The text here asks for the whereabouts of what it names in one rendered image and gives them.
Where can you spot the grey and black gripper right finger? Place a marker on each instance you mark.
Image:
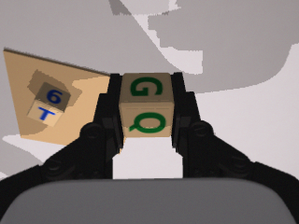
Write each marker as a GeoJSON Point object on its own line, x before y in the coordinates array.
{"type": "Point", "coordinates": [203, 153]}

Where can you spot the wooden letter block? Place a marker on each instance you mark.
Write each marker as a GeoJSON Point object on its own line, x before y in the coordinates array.
{"type": "Point", "coordinates": [146, 105]}
{"type": "Point", "coordinates": [49, 104]}

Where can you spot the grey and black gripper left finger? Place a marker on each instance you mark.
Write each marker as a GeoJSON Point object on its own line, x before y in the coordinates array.
{"type": "Point", "coordinates": [88, 157]}

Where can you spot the tan flat mat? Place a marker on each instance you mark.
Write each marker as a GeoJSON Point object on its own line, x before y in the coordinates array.
{"type": "Point", "coordinates": [26, 74]}

